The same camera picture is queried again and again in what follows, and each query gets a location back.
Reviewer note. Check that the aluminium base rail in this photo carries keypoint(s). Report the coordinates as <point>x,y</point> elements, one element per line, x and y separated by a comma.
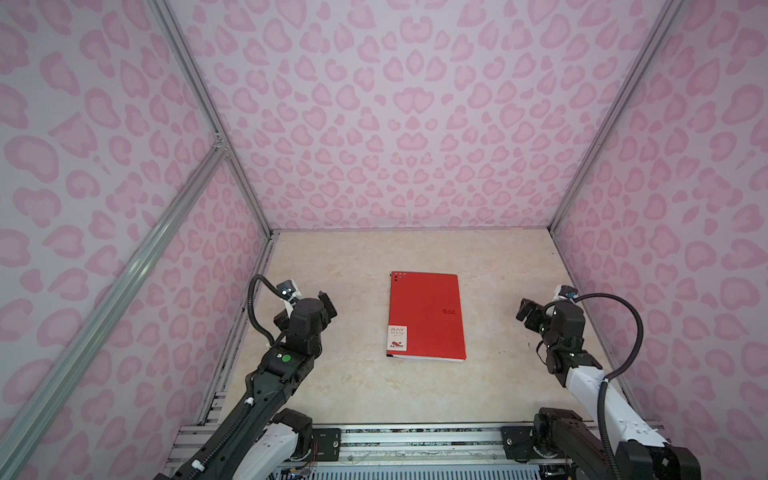
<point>387,451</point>

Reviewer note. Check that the diagonal aluminium frame bar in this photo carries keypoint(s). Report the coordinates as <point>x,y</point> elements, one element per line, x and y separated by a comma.
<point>39,413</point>

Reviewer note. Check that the right corner aluminium post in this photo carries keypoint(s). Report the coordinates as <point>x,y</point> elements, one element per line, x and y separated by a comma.
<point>651,48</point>

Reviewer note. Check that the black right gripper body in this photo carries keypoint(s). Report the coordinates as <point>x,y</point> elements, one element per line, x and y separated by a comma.
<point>551,339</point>

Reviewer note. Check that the corner aluminium post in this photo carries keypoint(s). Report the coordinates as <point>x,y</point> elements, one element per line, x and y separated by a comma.
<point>180,49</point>
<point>651,48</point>

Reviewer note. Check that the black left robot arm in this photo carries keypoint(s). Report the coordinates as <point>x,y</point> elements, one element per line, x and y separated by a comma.
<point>220,456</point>

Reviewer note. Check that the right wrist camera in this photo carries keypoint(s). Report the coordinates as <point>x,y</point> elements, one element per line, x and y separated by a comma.
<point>565,293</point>

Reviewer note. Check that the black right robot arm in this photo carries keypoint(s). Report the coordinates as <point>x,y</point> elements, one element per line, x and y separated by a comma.
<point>624,445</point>

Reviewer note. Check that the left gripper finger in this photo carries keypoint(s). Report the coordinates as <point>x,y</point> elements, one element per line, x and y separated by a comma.
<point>328,304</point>
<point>282,321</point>

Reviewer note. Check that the left corner aluminium post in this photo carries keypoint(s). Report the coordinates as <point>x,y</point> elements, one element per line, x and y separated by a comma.
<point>180,49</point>

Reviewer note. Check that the red folder black inside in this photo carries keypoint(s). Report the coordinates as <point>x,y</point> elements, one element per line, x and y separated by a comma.
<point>425,317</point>

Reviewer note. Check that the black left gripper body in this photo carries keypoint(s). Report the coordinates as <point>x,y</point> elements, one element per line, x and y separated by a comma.
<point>317,349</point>

